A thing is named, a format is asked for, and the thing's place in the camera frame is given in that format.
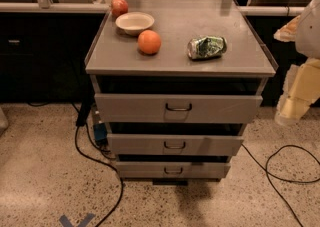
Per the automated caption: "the grey middle drawer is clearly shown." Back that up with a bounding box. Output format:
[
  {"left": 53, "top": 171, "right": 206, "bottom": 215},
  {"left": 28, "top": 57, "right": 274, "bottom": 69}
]
[{"left": 107, "top": 134, "right": 243, "bottom": 156}]

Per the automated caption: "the black cable floor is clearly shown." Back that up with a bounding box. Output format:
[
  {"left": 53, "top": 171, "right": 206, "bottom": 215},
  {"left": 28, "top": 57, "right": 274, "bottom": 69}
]
[
  {"left": 73, "top": 102, "right": 125, "bottom": 227},
  {"left": 241, "top": 143, "right": 320, "bottom": 227}
]

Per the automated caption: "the white horizontal rail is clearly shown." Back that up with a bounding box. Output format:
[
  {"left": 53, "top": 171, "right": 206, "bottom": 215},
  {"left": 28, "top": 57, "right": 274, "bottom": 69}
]
[{"left": 0, "top": 2, "right": 304, "bottom": 16}]

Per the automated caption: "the red apple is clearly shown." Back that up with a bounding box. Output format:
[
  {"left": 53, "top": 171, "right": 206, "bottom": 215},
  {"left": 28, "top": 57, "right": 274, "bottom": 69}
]
[{"left": 111, "top": 0, "right": 128, "bottom": 17}]

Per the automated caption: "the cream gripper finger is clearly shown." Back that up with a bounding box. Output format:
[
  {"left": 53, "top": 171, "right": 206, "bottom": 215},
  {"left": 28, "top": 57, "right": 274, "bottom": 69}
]
[
  {"left": 273, "top": 15, "right": 300, "bottom": 42},
  {"left": 274, "top": 58, "right": 320, "bottom": 126}
]

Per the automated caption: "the crushed green soda can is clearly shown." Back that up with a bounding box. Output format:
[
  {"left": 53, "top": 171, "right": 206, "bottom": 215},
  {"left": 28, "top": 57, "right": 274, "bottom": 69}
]
[{"left": 187, "top": 36, "right": 227, "bottom": 61}]

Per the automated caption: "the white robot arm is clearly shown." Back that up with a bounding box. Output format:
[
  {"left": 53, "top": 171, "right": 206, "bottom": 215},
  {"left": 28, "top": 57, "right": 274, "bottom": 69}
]
[{"left": 274, "top": 0, "right": 320, "bottom": 126}]

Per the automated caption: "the blue power box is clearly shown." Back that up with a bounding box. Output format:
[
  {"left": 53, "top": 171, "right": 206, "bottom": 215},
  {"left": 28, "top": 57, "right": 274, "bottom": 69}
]
[{"left": 93, "top": 123, "right": 107, "bottom": 146}]

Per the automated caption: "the grey drawer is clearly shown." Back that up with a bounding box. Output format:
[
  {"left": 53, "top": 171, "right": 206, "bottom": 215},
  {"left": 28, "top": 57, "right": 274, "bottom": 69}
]
[
  {"left": 107, "top": 134, "right": 243, "bottom": 156},
  {"left": 95, "top": 94, "right": 262, "bottom": 124},
  {"left": 116, "top": 162, "right": 230, "bottom": 179}
]

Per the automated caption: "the grey top drawer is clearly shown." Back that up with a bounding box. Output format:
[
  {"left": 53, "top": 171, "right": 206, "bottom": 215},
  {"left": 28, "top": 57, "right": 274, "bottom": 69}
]
[{"left": 95, "top": 94, "right": 262, "bottom": 124}]

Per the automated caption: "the grey drawer cabinet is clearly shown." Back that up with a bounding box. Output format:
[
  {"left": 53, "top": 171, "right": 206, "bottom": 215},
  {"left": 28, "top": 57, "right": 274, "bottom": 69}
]
[{"left": 84, "top": 0, "right": 279, "bottom": 186}]

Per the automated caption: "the white bowl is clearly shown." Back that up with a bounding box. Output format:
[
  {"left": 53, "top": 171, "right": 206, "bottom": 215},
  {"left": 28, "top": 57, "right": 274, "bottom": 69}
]
[{"left": 115, "top": 12, "right": 155, "bottom": 36}]

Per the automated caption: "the black cable left floor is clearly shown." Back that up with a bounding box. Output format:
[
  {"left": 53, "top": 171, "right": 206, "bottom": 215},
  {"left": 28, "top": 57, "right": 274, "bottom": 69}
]
[{"left": 73, "top": 102, "right": 125, "bottom": 227}]

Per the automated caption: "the blue tape floor mark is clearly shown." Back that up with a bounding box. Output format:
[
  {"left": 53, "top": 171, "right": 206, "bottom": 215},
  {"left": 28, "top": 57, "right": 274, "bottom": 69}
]
[{"left": 59, "top": 213, "right": 95, "bottom": 227}]

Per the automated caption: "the grey bottom drawer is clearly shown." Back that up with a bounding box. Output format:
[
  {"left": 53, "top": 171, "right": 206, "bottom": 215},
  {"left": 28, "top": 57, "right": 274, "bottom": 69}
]
[{"left": 116, "top": 162, "right": 230, "bottom": 179}]

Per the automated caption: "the black cable right floor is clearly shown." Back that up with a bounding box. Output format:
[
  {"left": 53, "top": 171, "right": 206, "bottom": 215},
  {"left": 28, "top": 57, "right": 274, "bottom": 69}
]
[{"left": 241, "top": 143, "right": 320, "bottom": 227}]

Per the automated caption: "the orange fruit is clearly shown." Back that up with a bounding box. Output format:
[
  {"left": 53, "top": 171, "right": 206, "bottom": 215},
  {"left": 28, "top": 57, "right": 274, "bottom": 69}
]
[{"left": 138, "top": 30, "right": 161, "bottom": 55}]

